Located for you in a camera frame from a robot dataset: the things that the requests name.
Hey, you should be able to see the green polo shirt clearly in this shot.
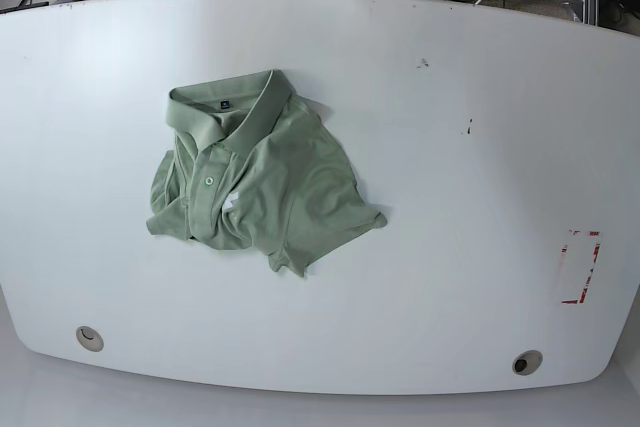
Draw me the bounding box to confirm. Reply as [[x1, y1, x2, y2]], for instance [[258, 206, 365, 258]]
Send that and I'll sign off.
[[146, 70, 387, 276]]

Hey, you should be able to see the red tape rectangle marking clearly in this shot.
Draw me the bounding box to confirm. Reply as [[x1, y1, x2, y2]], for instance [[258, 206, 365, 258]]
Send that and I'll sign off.
[[555, 230, 602, 305]]

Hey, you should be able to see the right table cable grommet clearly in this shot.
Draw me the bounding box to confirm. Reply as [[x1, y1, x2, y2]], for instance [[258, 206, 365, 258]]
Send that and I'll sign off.
[[512, 350, 543, 376]]

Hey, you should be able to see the table cable grommet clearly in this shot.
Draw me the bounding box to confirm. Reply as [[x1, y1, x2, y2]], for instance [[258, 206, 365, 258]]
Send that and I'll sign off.
[[512, 350, 543, 376], [76, 326, 104, 353]]

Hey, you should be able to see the left table cable grommet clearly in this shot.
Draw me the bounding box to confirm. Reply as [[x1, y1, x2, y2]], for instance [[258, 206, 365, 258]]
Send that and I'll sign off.
[[76, 326, 104, 353]]

